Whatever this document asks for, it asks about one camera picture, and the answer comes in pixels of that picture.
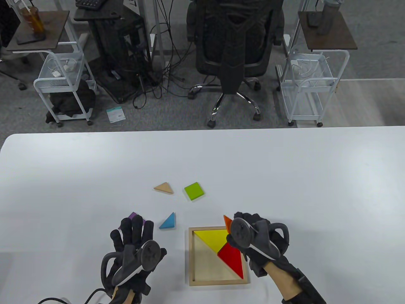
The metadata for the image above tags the person's right hand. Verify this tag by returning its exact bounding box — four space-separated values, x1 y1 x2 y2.
226 212 295 278

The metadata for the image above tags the person's left hand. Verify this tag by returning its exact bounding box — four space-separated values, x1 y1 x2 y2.
101 216 167 296

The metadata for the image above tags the purple triangle tangram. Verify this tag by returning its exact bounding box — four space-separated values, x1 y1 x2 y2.
118 212 146 230

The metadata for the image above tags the red large triangle tangram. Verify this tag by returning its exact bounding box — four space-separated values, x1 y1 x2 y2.
217 242 244 280

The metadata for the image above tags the blue small triangle tangram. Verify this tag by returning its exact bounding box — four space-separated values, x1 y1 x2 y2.
159 212 175 229

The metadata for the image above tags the wooden square tray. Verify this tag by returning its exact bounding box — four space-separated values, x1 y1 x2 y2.
189 226 249 287

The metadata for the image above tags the yellow large triangle tangram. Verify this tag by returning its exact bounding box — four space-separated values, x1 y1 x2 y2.
194 230 231 255

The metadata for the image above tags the natural wood triangle tangram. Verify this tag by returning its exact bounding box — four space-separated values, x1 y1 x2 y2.
154 182 174 195

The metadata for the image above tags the green square tangram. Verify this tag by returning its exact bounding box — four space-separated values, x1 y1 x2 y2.
184 182 205 201

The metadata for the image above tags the person's left forearm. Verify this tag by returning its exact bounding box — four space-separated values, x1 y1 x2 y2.
111 285 135 304

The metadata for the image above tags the person's right forearm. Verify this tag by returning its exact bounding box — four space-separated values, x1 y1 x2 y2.
263 256 327 304

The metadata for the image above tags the white packet teal edge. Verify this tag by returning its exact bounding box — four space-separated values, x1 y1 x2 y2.
106 107 126 123

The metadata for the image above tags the black bag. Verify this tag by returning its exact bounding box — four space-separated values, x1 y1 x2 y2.
45 79 97 124

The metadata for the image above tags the black computer tower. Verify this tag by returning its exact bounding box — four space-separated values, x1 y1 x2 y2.
90 16 152 103

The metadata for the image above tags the black chair base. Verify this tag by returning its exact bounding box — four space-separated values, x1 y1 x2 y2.
0 68 28 91

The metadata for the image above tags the white desk leg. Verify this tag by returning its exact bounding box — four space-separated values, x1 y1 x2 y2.
153 0 165 62

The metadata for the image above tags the black mesh office chair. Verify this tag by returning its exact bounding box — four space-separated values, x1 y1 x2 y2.
186 0 285 129

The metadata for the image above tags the brown side table top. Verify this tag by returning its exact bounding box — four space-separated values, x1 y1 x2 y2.
6 10 70 52
297 11 358 51

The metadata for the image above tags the black phone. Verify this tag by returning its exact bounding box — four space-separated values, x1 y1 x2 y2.
16 32 46 45

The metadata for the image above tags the dark desk top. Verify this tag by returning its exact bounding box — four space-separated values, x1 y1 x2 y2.
74 6 122 22

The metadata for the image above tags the black keyboard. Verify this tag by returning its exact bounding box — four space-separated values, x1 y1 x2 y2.
75 0 107 10

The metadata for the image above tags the amber drink cup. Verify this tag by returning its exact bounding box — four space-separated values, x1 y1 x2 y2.
19 5 46 40

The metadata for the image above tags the grey metal bottle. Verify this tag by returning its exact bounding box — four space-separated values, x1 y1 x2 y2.
317 0 341 35

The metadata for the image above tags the black glove cable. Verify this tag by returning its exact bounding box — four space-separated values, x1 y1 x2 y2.
36 287 109 304

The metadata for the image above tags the tangle of black cables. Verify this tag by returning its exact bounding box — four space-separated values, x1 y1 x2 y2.
133 0 196 110

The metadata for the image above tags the white wire rolling cart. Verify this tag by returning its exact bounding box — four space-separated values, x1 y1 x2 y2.
33 41 98 128
276 47 350 128

